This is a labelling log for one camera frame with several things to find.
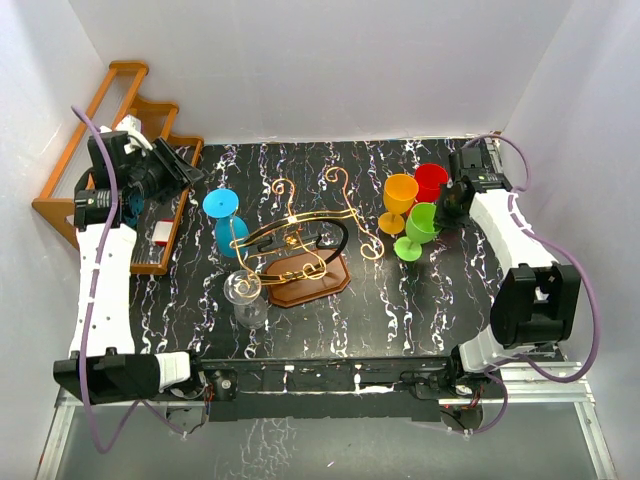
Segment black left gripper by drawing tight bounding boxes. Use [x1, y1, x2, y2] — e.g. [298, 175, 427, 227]
[127, 139, 202, 204]

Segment red plastic wine glass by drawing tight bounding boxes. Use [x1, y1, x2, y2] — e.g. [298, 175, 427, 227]
[414, 163, 449, 204]

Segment green plastic wine glass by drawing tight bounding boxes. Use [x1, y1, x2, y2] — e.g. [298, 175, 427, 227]
[394, 202, 440, 262]

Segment orange yellow plastic wine glass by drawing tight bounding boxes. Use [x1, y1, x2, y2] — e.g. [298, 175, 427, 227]
[378, 174, 419, 235]

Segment blue plastic wine glass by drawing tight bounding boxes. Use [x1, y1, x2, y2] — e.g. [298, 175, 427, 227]
[203, 188, 249, 258]

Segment clear glass wine glass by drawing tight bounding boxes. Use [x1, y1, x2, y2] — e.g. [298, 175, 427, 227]
[223, 270, 268, 330]

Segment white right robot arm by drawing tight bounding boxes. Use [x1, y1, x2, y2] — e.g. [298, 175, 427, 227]
[434, 140, 581, 397]

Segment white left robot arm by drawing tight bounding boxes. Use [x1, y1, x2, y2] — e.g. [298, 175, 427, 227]
[53, 127, 207, 405]

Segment orange wooden shelf rack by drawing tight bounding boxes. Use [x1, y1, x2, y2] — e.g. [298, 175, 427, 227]
[32, 61, 204, 275]

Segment small white red box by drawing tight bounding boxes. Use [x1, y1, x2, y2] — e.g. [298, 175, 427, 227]
[151, 220, 173, 246]

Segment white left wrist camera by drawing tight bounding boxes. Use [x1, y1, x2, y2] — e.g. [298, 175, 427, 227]
[115, 115, 153, 154]

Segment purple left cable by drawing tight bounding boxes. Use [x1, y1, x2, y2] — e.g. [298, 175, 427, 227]
[71, 104, 146, 455]

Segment gold wire wine glass rack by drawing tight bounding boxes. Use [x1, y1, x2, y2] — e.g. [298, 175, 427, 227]
[231, 166, 385, 308]

